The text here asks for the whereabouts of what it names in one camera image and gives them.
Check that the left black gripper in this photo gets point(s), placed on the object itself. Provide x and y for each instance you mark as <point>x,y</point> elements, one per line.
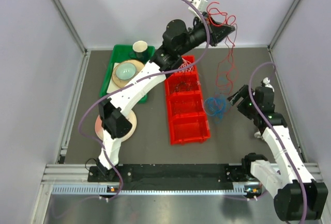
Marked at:
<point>217,32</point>

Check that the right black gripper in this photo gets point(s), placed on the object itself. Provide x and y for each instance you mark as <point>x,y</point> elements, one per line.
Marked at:
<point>244,92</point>

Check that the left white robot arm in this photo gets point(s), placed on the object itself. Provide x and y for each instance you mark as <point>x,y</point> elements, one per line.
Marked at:
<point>114,109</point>

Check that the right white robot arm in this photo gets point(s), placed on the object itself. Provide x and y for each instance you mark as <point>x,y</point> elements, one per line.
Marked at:
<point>297,195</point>

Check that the silver finned heat sink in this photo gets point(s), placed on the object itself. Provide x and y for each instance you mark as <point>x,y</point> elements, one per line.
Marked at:
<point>258,135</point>

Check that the dark green cup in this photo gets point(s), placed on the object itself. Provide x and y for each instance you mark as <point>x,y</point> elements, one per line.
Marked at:
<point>140,51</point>

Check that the green plastic tray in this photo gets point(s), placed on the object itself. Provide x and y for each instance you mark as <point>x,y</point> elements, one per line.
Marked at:
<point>120,54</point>

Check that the teal bowl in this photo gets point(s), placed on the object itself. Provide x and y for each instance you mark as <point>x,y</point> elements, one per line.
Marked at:
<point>125,71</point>

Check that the red compartment bin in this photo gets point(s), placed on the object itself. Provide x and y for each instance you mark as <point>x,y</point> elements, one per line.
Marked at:
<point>187,120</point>

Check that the white square board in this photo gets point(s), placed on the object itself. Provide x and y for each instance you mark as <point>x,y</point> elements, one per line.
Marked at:
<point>111,89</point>

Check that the beige floral plate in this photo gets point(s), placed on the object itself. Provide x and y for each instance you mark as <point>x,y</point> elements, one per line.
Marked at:
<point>131,118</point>

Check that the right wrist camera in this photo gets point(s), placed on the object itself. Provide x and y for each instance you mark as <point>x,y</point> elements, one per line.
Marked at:
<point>266,83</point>

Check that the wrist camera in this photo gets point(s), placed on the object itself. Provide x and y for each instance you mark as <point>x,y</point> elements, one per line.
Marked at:
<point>266,83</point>
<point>200,5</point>

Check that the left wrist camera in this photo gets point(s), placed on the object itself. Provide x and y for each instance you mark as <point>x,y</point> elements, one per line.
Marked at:
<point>200,5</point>

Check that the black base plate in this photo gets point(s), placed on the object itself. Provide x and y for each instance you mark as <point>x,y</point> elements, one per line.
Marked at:
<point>184,176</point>

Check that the grey slotted cable duct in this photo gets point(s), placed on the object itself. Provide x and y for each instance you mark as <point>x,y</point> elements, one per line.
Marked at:
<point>105,190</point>

